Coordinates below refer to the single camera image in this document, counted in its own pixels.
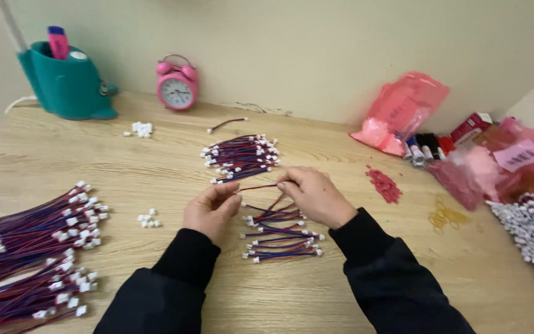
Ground pink highlighter pen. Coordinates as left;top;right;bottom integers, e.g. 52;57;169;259
47;25;70;60

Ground pink plastic bag with label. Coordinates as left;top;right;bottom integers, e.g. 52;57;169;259
428;117;534;212

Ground few scattered white connectors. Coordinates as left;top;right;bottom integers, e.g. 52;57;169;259
137;208;162;229

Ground white lamp pole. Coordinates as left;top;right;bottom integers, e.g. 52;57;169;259
0;0;28;53

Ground neat bundle of plugged wires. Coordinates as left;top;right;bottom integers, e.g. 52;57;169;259
200;134;281;185

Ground person's right hand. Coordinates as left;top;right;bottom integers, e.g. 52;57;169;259
276;166;358;230

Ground red thread spool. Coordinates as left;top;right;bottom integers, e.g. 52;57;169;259
438;135;456;156

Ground pile of yellow rubber bands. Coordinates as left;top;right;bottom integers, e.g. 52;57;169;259
428;194;473;233

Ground small heap of white connectors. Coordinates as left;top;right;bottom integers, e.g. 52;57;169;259
123;122;154;139

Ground black thread spool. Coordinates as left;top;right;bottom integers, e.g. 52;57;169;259
417;133;443;161

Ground red cardboard box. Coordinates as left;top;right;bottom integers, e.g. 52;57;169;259
449;112;494;145

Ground person's left hand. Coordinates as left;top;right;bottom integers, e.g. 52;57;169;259
183;181;244;247

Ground big heap of white connectors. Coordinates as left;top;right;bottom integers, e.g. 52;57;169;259
487;187;534;303

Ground pink twin-bell alarm clock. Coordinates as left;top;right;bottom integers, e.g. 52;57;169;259
156;54;199;111

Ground single red blue wire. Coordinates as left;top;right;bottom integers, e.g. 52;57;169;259
235;184;280;193

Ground lone wire with white plugs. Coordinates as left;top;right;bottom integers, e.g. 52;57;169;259
207;117;249;134

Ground large heap of plugged wires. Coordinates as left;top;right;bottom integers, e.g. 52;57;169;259
0;180;110;334

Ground loose pile of plugged wires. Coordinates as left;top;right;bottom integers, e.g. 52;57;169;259
240;193;325;264

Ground pile of red crimp bits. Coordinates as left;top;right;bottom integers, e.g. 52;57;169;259
365;165;403;205

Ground teal desk lamp base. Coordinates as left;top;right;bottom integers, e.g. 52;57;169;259
16;41;119;121

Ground white power cable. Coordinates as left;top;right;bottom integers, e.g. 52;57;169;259
4;95;39;115

